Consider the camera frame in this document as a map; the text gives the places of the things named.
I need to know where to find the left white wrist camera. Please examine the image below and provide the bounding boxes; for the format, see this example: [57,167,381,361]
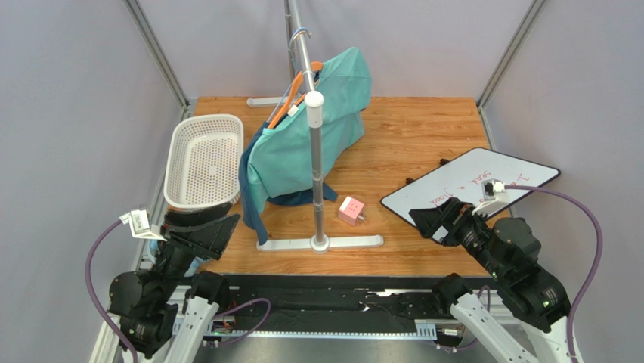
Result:
[119,209,166,240]

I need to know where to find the white perforated plastic basket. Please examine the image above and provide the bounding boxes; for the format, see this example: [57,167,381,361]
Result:
[163,113,244,211]

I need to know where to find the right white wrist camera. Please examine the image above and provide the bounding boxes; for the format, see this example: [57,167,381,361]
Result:
[472,179,510,217]

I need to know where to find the silver clothes rack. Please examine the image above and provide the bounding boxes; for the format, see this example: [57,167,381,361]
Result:
[257,1,384,253]

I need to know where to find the teal t shirt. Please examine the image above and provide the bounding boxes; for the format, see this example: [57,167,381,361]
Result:
[247,47,372,215]

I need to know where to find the white dry erase board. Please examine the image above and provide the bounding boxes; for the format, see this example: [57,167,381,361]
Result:
[381,147,561,225]

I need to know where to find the light blue headphones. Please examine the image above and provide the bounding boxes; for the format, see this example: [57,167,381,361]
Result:
[147,240,205,278]

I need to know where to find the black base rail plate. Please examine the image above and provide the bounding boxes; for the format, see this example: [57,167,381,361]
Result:
[228,275,452,333]

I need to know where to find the light blue wire hanger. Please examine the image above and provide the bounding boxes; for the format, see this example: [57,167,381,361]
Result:
[289,27,311,70]

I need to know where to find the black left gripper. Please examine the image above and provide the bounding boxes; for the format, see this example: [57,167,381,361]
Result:
[152,200,240,301]

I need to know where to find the orange plastic hanger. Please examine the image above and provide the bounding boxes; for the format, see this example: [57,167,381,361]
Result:
[265,72,305,129]

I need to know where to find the dark blue t shirt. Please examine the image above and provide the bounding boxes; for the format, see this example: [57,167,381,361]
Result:
[238,121,313,246]

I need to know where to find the pink power adapter cube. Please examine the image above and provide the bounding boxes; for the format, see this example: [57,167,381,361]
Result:
[338,196,365,226]

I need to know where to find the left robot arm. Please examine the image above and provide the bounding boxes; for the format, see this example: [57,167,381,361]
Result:
[108,202,240,362]

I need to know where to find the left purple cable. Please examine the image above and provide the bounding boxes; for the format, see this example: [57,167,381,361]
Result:
[84,219,139,363]

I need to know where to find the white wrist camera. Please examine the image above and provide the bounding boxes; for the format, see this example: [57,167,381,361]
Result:
[119,209,166,240]
[472,179,510,217]

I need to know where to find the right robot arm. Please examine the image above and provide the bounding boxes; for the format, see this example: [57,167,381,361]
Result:
[409,197,583,362]

